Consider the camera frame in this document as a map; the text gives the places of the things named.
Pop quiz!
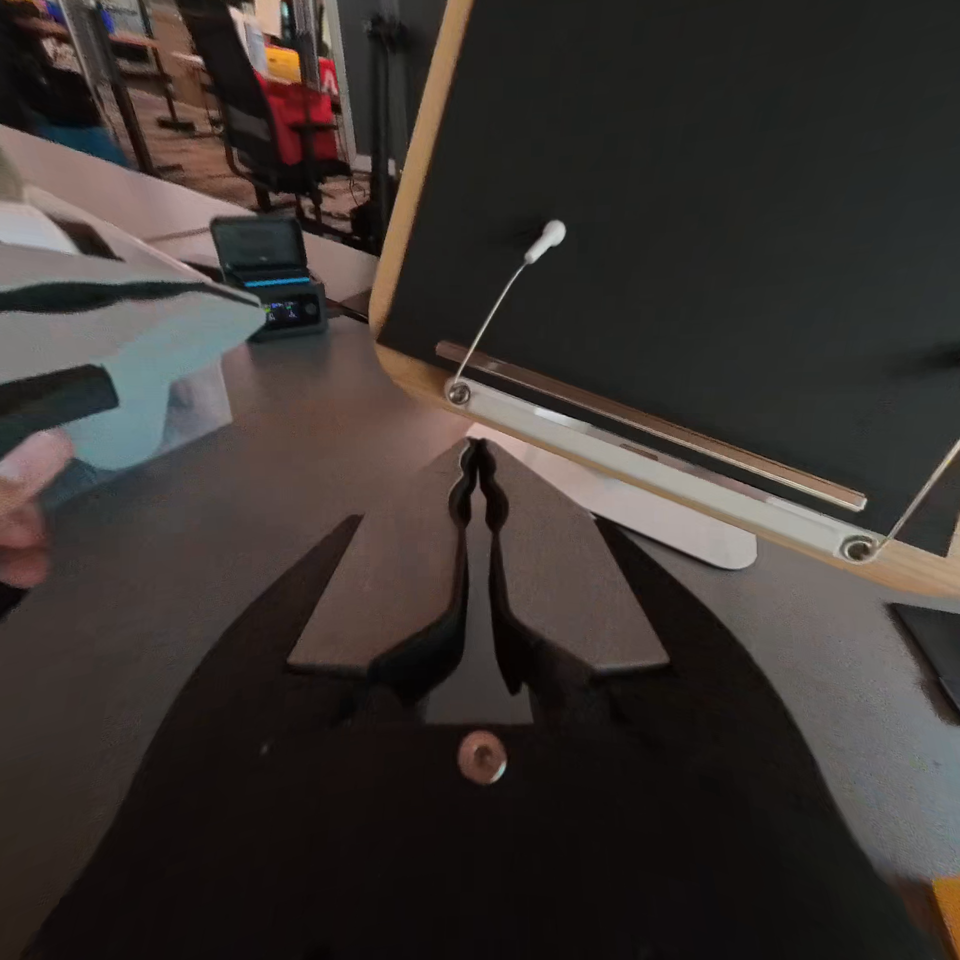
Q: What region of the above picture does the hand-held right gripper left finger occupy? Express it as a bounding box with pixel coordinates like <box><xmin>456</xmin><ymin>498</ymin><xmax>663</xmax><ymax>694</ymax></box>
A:
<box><xmin>287</xmin><ymin>439</ymin><xmax>477</xmax><ymax>704</ymax></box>

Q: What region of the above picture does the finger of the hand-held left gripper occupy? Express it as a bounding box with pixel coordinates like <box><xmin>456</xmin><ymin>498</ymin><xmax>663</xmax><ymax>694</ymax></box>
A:
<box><xmin>0</xmin><ymin>287</ymin><xmax>265</xmax><ymax>372</ymax></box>
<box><xmin>0</xmin><ymin>242</ymin><xmax>219</xmax><ymax>314</ymax></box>

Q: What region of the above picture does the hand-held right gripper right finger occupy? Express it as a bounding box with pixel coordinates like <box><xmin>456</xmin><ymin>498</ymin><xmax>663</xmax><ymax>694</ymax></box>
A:
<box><xmin>478</xmin><ymin>439</ymin><xmax>670</xmax><ymax>697</ymax></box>

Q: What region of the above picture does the person's left hand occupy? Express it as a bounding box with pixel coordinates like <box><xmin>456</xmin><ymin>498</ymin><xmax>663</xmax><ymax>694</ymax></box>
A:
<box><xmin>0</xmin><ymin>429</ymin><xmax>78</xmax><ymax>589</ymax></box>

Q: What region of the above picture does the blue bin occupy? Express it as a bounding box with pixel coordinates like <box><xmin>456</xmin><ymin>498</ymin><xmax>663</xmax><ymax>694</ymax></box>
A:
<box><xmin>37</xmin><ymin>126</ymin><xmax>130</xmax><ymax>168</ymax></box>

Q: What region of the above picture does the white flat stand base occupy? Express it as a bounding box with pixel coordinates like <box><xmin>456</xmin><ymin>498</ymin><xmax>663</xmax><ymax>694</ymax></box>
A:
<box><xmin>465</xmin><ymin>423</ymin><xmax>759</xmax><ymax>571</ymax></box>

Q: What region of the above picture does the black charging case with screen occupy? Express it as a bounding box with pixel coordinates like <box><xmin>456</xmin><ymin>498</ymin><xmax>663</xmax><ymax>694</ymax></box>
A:
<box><xmin>210</xmin><ymin>216</ymin><xmax>329</xmax><ymax>344</ymax></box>

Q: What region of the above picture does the black office chair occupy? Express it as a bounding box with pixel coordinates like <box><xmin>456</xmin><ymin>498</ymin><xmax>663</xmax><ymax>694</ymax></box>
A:
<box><xmin>180</xmin><ymin>0</ymin><xmax>354</xmax><ymax>219</ymax></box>

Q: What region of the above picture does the red jacket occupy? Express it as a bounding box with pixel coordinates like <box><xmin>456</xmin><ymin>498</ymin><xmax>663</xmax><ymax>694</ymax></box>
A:
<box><xmin>255</xmin><ymin>56</ymin><xmax>342</xmax><ymax>172</ymax></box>

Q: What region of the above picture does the black tripod stand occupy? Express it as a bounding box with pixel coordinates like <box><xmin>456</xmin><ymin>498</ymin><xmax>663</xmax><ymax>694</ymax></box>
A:
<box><xmin>363</xmin><ymin>15</ymin><xmax>412</xmax><ymax>252</ymax></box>

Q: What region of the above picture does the black wooden-framed book stand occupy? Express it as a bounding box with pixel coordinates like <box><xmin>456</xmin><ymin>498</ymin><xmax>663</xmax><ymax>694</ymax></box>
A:
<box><xmin>369</xmin><ymin>0</ymin><xmax>960</xmax><ymax>601</ymax></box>

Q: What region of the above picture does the wire page clip white tip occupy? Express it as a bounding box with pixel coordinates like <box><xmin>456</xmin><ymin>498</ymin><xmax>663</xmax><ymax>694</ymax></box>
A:
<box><xmin>841</xmin><ymin>438</ymin><xmax>960</xmax><ymax>565</ymax></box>
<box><xmin>447</xmin><ymin>219</ymin><xmax>568</xmax><ymax>408</ymax></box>

